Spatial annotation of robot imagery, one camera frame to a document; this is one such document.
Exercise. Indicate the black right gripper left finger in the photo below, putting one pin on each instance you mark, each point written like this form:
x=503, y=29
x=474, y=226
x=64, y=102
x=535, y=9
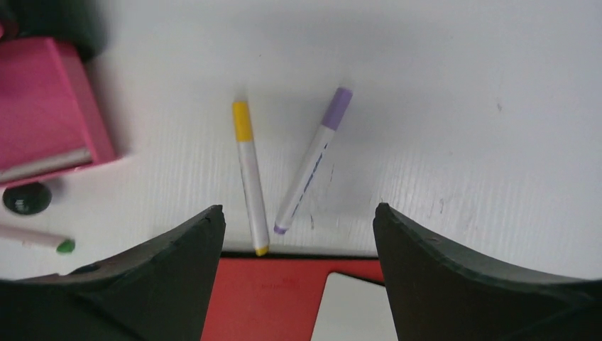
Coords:
x=157, y=290

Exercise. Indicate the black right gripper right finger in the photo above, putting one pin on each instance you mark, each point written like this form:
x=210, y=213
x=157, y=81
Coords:
x=439, y=289

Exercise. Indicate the green cap marker pen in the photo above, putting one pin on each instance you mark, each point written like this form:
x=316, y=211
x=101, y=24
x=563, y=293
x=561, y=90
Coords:
x=28, y=237

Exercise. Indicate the pink drawer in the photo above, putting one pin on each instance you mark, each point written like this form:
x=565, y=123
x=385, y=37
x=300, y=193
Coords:
x=50, y=121

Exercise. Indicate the white binder cover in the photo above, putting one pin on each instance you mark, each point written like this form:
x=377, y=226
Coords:
x=353, y=309

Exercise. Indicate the red binder folder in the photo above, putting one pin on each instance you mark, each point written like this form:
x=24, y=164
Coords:
x=274, y=299

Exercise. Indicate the yellow cap white pen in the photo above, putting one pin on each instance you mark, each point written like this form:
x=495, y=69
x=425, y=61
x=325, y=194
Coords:
x=251, y=179

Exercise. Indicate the purple cap white pen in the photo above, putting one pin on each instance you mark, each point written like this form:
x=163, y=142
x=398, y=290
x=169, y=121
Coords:
x=311, y=160

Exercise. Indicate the black drawer cabinet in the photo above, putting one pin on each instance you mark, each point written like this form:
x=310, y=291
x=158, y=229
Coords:
x=77, y=22

